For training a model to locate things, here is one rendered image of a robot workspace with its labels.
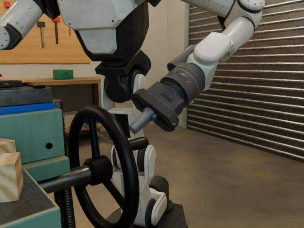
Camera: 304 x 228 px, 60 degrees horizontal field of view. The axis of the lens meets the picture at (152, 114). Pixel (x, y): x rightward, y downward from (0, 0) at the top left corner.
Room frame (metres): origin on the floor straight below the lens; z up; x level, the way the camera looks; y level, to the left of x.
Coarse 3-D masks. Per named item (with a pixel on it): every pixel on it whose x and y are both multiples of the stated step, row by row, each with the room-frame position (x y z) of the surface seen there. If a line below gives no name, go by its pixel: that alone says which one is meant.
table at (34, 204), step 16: (48, 160) 0.46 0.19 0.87; (64, 160) 0.46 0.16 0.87; (32, 176) 0.42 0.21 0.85; (48, 176) 0.44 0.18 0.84; (32, 192) 0.28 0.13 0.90; (0, 208) 0.24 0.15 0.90; (16, 208) 0.24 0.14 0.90; (32, 208) 0.24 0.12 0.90; (48, 208) 0.24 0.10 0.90; (0, 224) 0.22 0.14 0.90; (16, 224) 0.22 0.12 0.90; (32, 224) 0.23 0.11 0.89; (48, 224) 0.24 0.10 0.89
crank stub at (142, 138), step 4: (132, 140) 0.50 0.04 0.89; (136, 140) 0.51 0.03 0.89; (140, 140) 0.51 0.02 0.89; (144, 140) 0.51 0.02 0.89; (132, 144) 0.50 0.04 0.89; (136, 144) 0.50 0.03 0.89; (140, 144) 0.50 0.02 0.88; (144, 144) 0.51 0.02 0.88; (132, 148) 0.49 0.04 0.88; (136, 148) 0.50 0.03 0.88; (140, 148) 0.51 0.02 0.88
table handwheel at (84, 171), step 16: (80, 112) 0.58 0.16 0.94; (96, 112) 0.53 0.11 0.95; (80, 128) 0.62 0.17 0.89; (96, 128) 0.57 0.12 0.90; (112, 128) 0.48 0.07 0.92; (96, 144) 0.56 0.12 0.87; (128, 144) 0.47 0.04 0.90; (96, 160) 0.54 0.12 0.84; (128, 160) 0.45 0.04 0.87; (64, 176) 0.49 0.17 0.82; (80, 176) 0.51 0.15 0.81; (96, 176) 0.52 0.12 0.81; (128, 176) 0.44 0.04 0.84; (48, 192) 0.47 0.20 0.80; (80, 192) 0.61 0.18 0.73; (112, 192) 0.49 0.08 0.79; (128, 192) 0.44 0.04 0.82; (128, 208) 0.44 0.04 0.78; (96, 224) 0.54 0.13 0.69; (112, 224) 0.50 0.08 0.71; (128, 224) 0.45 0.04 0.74
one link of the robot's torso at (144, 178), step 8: (112, 152) 1.17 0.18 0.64; (152, 152) 1.15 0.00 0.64; (112, 160) 1.17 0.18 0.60; (144, 160) 1.11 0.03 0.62; (152, 160) 1.15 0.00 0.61; (144, 168) 1.11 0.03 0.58; (152, 168) 1.15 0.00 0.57; (112, 176) 1.18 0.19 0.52; (120, 176) 1.16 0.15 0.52; (144, 176) 1.12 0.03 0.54; (152, 176) 1.15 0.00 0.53; (120, 184) 1.16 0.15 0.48; (144, 184) 1.12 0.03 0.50; (120, 192) 1.17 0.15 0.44; (144, 192) 1.19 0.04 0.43; (144, 200) 1.19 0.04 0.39; (152, 200) 1.26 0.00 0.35; (144, 208) 1.19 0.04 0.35; (152, 208) 1.22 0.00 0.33; (136, 216) 1.20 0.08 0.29; (144, 216) 1.19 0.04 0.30; (136, 224) 1.22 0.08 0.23; (144, 224) 1.19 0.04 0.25
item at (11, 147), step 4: (0, 140) 0.36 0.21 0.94; (4, 140) 0.36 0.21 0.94; (8, 140) 0.36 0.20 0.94; (12, 140) 0.36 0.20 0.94; (0, 144) 0.34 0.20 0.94; (4, 144) 0.34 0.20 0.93; (8, 144) 0.35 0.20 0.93; (12, 144) 0.36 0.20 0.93; (0, 148) 0.34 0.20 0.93; (4, 148) 0.34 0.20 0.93; (8, 148) 0.35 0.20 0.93; (12, 148) 0.36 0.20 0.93; (0, 152) 0.34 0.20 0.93; (4, 152) 0.34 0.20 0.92; (8, 152) 0.35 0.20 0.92
